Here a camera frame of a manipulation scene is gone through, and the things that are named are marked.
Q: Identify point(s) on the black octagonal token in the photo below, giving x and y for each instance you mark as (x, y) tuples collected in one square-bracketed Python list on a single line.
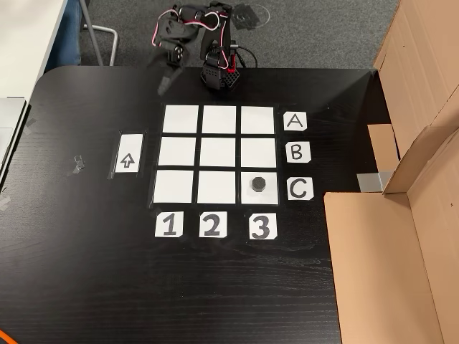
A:
[(258, 184)]

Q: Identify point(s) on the white nine-square grid sheet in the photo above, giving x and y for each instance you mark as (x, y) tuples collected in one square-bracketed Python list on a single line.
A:
[(217, 152)]

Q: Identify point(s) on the black floor tape patch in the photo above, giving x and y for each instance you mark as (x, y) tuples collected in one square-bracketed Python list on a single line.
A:
[(249, 16)]

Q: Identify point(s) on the white arrow paper sheet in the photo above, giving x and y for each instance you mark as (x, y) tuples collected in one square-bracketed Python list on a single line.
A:
[(127, 154)]

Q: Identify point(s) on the person's leg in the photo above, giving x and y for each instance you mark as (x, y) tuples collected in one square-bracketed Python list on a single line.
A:
[(68, 32)]

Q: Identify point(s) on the crumpled clear tape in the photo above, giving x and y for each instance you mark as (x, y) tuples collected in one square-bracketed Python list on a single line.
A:
[(76, 165)]

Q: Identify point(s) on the white desk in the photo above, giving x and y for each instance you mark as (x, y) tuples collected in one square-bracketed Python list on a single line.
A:
[(25, 39)]

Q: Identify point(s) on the paper sheet letter A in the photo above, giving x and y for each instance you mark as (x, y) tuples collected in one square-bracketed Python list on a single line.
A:
[(295, 121)]

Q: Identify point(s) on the clear tape strip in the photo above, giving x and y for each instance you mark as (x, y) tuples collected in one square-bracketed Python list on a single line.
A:
[(31, 125), (4, 203)]

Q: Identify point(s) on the paper sheet number 1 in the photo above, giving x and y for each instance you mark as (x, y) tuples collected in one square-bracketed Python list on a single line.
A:
[(169, 224)]

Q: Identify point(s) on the paper sheet letter B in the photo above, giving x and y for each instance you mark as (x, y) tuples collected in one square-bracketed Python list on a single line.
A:
[(297, 152)]

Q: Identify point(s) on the paper sheet number 2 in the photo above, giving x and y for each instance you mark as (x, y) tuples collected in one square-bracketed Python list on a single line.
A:
[(213, 224)]

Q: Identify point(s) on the silver laptop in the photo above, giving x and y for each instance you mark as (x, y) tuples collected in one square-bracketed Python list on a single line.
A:
[(9, 132)]

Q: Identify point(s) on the paper sheet letter C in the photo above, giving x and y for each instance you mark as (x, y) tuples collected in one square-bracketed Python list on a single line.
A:
[(299, 189)]

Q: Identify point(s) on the paper sheet number 3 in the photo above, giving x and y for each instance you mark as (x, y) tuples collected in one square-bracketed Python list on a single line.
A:
[(262, 226)]

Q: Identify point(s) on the large brown cardboard box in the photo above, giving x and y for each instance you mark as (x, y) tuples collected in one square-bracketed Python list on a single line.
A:
[(380, 268)]

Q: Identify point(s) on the grey metal frame leg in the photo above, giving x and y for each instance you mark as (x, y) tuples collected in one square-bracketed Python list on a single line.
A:
[(94, 32)]

